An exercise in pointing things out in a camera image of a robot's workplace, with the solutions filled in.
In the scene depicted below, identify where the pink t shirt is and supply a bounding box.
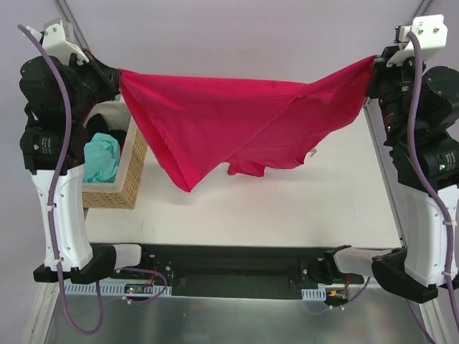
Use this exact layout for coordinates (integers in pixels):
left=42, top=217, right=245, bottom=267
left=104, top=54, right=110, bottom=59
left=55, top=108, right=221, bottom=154
left=120, top=57, right=374, bottom=192

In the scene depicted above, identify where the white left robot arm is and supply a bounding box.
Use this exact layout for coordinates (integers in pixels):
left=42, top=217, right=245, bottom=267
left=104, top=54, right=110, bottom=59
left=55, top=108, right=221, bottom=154
left=19, top=54, right=152, bottom=285

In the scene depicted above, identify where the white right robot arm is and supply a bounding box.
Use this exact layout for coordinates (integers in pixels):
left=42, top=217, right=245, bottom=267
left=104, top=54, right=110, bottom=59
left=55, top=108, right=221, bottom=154
left=321, top=46, right=458, bottom=303

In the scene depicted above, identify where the black t shirt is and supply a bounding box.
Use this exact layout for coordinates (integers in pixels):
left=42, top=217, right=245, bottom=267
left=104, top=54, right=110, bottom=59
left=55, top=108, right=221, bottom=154
left=86, top=113, right=127, bottom=151

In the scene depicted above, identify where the teal t shirt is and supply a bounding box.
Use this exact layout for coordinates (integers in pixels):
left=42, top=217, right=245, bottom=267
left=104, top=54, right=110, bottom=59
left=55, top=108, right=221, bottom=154
left=83, top=133, right=121, bottom=183

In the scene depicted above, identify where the wicker laundry basket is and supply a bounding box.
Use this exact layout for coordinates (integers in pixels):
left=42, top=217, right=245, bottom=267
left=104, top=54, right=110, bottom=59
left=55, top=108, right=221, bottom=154
left=82, top=99, right=147, bottom=209

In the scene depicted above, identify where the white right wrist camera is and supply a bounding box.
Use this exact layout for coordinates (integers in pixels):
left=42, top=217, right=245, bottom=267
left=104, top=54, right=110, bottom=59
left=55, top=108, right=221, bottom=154
left=389, top=14, right=448, bottom=65

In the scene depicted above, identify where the left aluminium frame post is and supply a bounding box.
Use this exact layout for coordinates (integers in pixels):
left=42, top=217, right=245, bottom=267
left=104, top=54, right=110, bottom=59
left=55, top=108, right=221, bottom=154
left=55, top=0, right=89, bottom=49

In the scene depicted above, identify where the aluminium frame post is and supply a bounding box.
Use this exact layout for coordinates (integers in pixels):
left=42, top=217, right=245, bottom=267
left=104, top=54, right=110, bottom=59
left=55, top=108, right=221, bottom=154
left=411, top=0, right=435, bottom=19
left=55, top=0, right=89, bottom=49

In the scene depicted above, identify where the right aluminium frame post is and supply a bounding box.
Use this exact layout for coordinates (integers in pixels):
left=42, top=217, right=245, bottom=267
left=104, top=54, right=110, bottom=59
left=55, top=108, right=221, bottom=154
left=411, top=0, right=435, bottom=19

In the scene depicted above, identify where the left white cable duct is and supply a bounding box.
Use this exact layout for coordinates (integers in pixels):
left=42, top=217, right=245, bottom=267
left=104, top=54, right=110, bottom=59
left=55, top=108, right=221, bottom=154
left=65, top=282, right=172, bottom=297

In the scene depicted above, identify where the white cable duct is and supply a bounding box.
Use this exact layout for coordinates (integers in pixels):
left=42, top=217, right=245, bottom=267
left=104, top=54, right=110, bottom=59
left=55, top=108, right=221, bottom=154
left=301, top=287, right=327, bottom=302
left=65, top=282, right=172, bottom=297

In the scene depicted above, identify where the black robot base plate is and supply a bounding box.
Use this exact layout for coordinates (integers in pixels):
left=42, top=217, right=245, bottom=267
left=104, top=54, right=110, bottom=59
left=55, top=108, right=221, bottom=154
left=109, top=243, right=374, bottom=298

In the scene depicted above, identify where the right white cable duct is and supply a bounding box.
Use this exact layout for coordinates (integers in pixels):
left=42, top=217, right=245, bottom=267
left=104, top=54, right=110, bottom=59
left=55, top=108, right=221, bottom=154
left=301, top=287, right=327, bottom=302

